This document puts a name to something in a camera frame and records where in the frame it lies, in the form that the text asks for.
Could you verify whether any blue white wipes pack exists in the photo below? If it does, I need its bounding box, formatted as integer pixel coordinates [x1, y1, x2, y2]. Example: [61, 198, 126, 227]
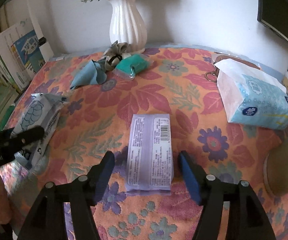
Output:
[11, 93, 68, 170]

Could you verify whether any blue cloth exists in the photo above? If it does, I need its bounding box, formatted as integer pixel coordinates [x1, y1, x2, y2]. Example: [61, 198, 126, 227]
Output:
[69, 60, 107, 90]

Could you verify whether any green packaged item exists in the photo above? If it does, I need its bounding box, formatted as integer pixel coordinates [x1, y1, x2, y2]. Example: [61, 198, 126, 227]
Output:
[113, 54, 154, 80]

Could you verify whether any stack of books and boxes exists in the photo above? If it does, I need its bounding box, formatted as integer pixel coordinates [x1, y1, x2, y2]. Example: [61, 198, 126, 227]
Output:
[0, 19, 54, 131]

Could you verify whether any colourful floral table cloth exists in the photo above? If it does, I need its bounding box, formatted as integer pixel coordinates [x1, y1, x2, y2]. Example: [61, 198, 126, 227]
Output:
[0, 48, 288, 239]

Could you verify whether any purple wet wipes pack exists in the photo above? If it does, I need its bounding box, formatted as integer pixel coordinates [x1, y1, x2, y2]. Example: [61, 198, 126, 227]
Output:
[125, 114, 174, 196]

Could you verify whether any blue tissue pack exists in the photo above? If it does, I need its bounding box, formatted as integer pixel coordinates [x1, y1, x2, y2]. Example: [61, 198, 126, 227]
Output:
[215, 59, 288, 130]

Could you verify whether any white ribbed flower vase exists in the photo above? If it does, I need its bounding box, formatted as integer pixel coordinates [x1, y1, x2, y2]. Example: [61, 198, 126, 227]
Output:
[107, 0, 147, 53]

